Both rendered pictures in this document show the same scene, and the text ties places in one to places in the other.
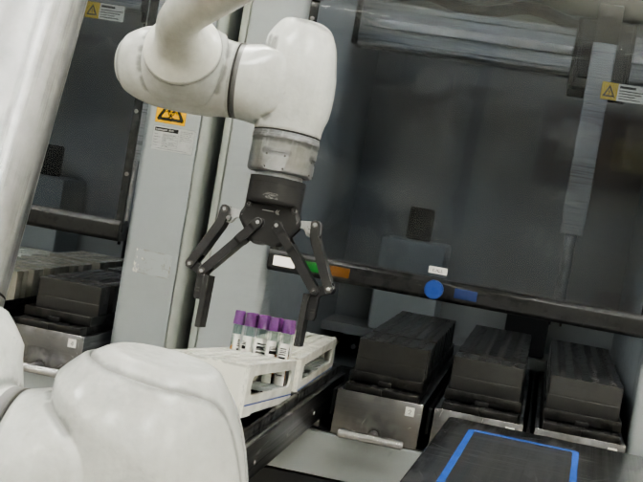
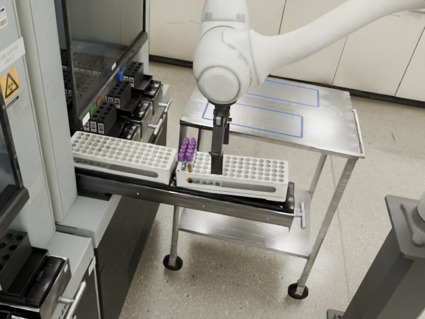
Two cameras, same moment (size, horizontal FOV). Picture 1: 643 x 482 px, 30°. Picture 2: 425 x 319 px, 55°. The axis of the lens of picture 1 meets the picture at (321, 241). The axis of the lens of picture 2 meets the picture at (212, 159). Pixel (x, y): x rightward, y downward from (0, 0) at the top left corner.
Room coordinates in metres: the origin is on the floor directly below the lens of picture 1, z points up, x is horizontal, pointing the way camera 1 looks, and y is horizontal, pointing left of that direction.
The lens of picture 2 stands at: (1.70, 0.94, 1.57)
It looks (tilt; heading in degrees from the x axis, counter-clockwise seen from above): 38 degrees down; 263
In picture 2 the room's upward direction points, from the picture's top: 8 degrees clockwise
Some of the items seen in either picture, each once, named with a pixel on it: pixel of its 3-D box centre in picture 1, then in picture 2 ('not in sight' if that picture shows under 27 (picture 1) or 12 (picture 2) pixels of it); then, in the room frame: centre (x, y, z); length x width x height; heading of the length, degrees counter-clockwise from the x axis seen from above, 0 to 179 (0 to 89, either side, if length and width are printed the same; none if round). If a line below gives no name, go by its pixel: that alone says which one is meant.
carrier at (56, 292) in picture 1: (70, 298); (11, 261); (2.01, 0.40, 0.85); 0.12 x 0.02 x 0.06; 80
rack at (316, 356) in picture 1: (286, 361); (121, 158); (1.85, 0.02, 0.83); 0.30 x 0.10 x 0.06; 170
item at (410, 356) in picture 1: (391, 361); (107, 119); (1.91, -0.14, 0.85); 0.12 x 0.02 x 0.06; 80
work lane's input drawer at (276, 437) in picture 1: (252, 413); (182, 184); (1.67, 0.06, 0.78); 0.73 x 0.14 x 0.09; 170
